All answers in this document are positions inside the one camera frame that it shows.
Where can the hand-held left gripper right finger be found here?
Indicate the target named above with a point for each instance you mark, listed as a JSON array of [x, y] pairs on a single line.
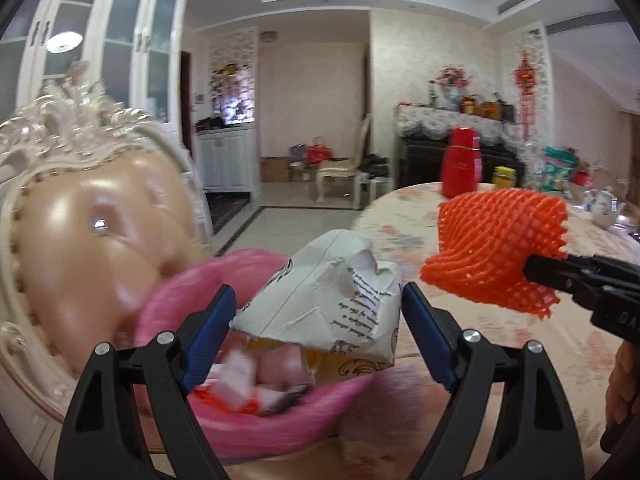
[[425, 340]]

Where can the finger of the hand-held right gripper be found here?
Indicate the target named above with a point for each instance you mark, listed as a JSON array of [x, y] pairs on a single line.
[[555, 272]]

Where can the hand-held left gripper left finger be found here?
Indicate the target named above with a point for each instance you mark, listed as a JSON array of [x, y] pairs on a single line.
[[210, 340]]

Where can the red foam fruit net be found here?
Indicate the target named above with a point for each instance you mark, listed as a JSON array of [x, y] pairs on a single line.
[[490, 240], [220, 401]]

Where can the printed paper wrapper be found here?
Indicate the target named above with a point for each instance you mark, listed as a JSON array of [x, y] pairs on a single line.
[[310, 290]]

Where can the pink plastic bag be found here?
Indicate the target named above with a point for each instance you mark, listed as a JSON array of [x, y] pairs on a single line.
[[310, 427]]

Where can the person's right hand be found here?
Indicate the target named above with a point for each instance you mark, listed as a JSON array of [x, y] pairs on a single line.
[[625, 380]]

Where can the white teapot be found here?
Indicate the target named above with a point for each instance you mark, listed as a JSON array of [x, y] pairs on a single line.
[[602, 207]]

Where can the green snack package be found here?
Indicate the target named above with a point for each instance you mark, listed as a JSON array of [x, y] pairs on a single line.
[[557, 167]]

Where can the yellow-lidded jar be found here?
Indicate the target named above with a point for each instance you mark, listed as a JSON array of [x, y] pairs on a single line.
[[505, 179]]

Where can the red thermos jug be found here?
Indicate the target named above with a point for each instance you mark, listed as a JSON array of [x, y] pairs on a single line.
[[461, 165]]

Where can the black box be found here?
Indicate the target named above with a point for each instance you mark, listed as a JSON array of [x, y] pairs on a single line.
[[506, 113]]

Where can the ornate cream padded chair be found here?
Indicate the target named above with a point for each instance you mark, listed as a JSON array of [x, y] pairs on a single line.
[[75, 235]]

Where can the dark wooden sideboard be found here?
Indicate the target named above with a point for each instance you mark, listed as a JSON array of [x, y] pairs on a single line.
[[420, 165]]

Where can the orange gift box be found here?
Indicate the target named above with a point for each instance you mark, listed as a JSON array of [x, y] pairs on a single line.
[[487, 110]]

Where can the dark bags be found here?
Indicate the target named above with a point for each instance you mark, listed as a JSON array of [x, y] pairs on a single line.
[[375, 167]]

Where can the low white cabinet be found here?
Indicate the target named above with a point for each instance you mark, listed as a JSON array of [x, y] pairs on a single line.
[[225, 160]]

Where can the brown cardboard box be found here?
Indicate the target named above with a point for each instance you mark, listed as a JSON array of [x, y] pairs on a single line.
[[275, 169]]

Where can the yellow and red gift box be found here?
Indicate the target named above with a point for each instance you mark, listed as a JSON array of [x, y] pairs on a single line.
[[468, 105]]

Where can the cream dining chair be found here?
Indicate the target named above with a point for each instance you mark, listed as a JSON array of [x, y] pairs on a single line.
[[340, 170]]

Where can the white lace cloth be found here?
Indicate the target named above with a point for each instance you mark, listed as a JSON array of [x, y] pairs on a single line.
[[430, 122]]

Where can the red shopping bag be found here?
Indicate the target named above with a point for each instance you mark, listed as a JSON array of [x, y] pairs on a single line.
[[319, 151]]

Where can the pink flower bouquet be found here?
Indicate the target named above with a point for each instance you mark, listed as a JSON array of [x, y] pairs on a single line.
[[454, 77]]

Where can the tall white glass-door cabinet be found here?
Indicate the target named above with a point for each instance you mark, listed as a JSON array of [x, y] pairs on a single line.
[[125, 20]]

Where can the red knot wall ornament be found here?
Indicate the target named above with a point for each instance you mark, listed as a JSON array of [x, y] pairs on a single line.
[[524, 80]]

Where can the wall photo panel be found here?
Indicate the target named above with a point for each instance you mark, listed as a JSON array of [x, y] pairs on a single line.
[[232, 95]]

